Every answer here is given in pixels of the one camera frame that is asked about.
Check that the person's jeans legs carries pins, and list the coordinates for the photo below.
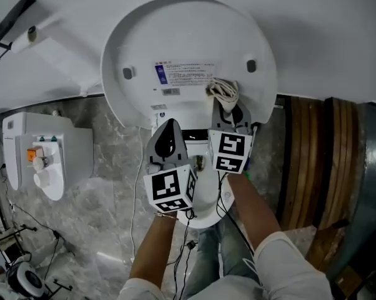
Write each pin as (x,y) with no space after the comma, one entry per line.
(206,255)

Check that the small white bottle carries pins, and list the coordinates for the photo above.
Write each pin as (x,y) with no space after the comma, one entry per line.
(39,162)

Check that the wooden pallet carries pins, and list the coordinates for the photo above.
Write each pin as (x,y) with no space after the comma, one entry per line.
(316,161)

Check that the white paper cup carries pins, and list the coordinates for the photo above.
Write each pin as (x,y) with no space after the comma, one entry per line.
(46,178)

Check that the black toilet paper holder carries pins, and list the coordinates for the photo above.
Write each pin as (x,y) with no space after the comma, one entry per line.
(11,19)

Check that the black tripod stand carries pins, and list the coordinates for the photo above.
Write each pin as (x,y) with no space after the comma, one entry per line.
(10,236)

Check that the white smart toilet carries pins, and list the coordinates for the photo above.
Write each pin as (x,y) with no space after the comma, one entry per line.
(206,206)

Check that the white toilet with tank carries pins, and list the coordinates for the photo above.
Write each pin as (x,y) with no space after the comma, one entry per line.
(78,155)

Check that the person's left forearm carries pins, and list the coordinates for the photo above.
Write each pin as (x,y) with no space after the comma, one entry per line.
(150,252)

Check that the small green floor object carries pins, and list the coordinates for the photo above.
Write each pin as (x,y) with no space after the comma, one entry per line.
(246,175)

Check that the white round fan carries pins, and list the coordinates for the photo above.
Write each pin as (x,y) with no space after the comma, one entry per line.
(27,278)

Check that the person's right forearm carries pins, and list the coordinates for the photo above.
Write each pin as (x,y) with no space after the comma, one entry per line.
(253,211)

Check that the orange box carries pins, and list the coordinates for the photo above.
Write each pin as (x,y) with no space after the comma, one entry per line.
(34,154)

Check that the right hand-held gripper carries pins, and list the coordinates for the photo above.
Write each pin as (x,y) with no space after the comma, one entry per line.
(230,150)

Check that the beige wiping cloth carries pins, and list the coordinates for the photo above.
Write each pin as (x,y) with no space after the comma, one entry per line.
(225,92)

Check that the white toilet paper roll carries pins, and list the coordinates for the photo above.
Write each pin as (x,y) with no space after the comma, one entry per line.
(22,44)

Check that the grey metal bar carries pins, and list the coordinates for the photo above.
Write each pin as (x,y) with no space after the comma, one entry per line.
(279,106)

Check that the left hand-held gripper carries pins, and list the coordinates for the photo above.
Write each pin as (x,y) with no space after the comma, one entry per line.
(169,187)

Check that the small green cap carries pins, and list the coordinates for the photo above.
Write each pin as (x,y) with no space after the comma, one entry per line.
(53,138)
(42,138)

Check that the person's white shirt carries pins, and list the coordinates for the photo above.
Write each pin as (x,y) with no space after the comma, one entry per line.
(288,270)

